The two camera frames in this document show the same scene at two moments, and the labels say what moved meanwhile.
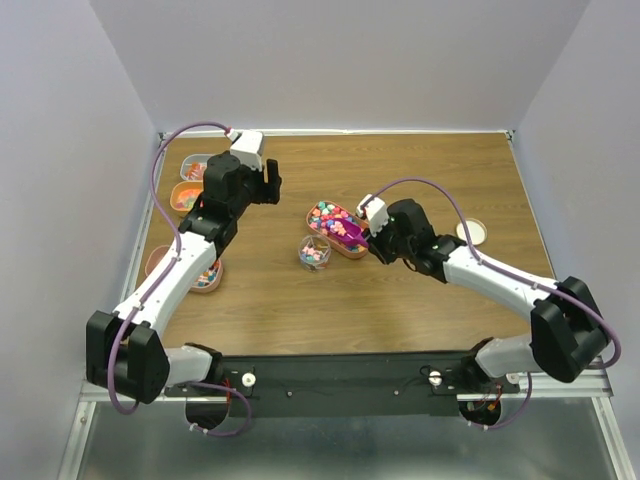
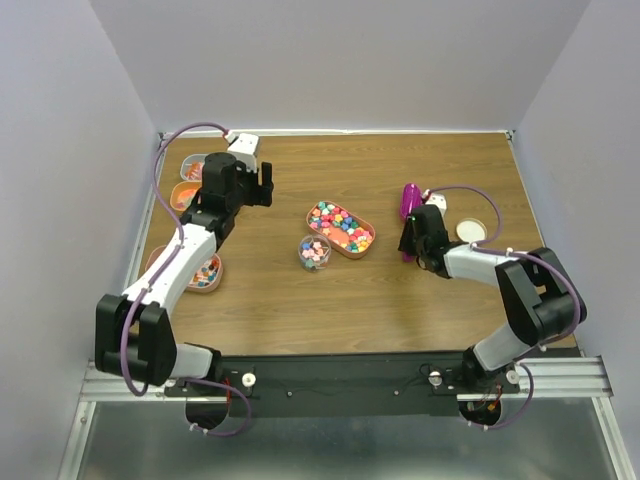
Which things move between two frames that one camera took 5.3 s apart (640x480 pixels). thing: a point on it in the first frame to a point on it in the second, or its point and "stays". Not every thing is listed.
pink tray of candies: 318,215 stays
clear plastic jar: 314,252 stays
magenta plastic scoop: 353,234 to 410,198
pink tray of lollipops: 205,283 stays
